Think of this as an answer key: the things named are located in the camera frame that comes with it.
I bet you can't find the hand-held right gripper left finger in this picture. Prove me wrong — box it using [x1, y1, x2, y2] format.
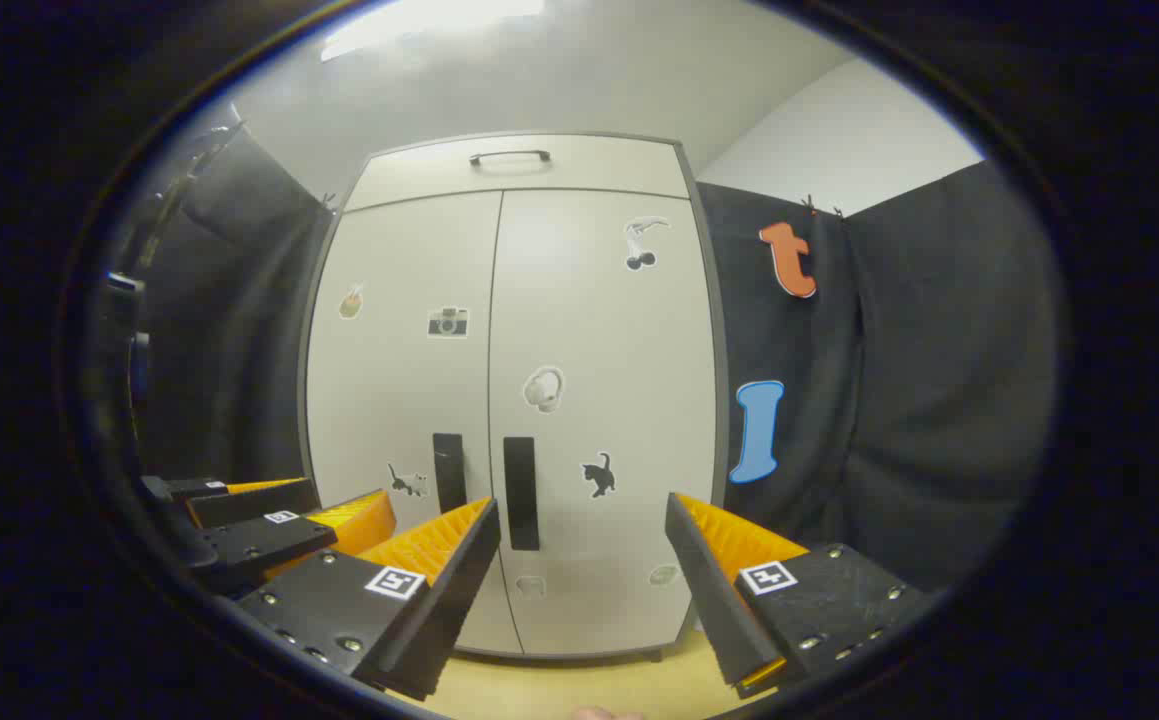
[237, 497, 502, 703]

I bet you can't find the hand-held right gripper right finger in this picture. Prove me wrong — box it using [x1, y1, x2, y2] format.
[665, 492, 940, 699]

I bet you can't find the black door handle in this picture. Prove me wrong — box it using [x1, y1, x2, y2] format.
[432, 433, 468, 514]
[502, 436, 541, 552]

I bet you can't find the cabinet door with camera sticker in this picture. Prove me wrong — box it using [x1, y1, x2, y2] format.
[304, 190, 523, 656]

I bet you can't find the cabinet door with headphone sticker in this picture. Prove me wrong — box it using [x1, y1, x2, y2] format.
[487, 188, 720, 658]

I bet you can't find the white double-door shoe cabinet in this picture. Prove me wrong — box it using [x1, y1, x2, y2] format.
[297, 130, 730, 663]

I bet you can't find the dark camera stand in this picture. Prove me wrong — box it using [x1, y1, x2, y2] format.
[104, 270, 152, 406]

